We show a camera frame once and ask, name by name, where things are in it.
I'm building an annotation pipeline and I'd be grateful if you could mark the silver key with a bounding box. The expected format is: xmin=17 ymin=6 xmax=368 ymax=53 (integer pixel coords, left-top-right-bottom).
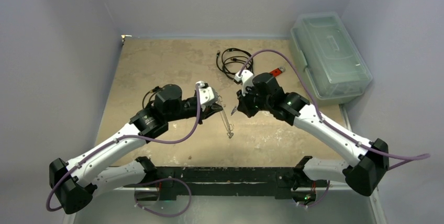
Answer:
xmin=230 ymin=107 xmax=237 ymax=116

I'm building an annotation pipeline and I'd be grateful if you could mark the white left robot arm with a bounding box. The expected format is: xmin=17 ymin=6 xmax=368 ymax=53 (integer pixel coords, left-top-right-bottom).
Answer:
xmin=46 ymin=81 xmax=223 ymax=214

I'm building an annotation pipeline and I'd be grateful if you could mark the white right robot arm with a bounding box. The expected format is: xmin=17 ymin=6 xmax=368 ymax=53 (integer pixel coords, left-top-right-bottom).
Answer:
xmin=235 ymin=70 xmax=389 ymax=196

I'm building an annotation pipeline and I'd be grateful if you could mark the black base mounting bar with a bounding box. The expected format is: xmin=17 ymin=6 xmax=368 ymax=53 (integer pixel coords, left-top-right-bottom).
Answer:
xmin=122 ymin=155 xmax=327 ymax=201

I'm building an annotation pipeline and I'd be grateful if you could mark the clear green plastic toolbox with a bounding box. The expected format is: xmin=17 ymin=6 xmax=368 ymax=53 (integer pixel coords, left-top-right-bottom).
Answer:
xmin=290 ymin=12 xmax=372 ymax=106

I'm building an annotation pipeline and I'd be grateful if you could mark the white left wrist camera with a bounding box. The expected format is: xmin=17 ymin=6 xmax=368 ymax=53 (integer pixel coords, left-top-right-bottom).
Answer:
xmin=196 ymin=81 xmax=219 ymax=107

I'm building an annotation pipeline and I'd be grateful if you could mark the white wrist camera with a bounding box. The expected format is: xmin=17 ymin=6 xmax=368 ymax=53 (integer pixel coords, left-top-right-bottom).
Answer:
xmin=234 ymin=69 xmax=254 ymax=96
xmin=196 ymin=81 xmax=219 ymax=107

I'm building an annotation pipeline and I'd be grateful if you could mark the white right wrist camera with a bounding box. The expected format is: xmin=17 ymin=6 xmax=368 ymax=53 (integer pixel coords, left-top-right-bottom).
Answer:
xmin=234 ymin=69 xmax=254 ymax=96

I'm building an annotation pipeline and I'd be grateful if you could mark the red handled adjustable wrench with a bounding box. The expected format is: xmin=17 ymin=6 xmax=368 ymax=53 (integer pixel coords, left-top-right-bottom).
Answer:
xmin=270 ymin=66 xmax=285 ymax=77

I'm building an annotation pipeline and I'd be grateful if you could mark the black coiled cable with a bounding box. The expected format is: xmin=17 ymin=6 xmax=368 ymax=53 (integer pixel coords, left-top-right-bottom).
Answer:
xmin=215 ymin=48 xmax=255 ymax=82

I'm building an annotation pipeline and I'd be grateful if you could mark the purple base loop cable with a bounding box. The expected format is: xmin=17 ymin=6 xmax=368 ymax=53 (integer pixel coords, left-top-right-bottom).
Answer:
xmin=134 ymin=176 xmax=193 ymax=218

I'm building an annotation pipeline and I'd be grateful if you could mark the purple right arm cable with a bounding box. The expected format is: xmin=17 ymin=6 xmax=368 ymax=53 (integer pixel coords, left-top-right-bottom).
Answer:
xmin=237 ymin=49 xmax=431 ymax=171

